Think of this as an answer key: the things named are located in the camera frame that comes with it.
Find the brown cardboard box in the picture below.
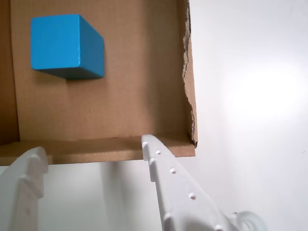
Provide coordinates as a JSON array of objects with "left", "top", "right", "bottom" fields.
[{"left": 0, "top": 0, "right": 198, "bottom": 166}]

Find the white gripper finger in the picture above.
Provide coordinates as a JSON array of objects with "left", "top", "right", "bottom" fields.
[
  {"left": 0, "top": 145, "right": 49, "bottom": 231},
  {"left": 141, "top": 133, "right": 239, "bottom": 231}
]

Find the blue cube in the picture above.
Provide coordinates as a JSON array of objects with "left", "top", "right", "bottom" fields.
[{"left": 30, "top": 14, "right": 106, "bottom": 81}]

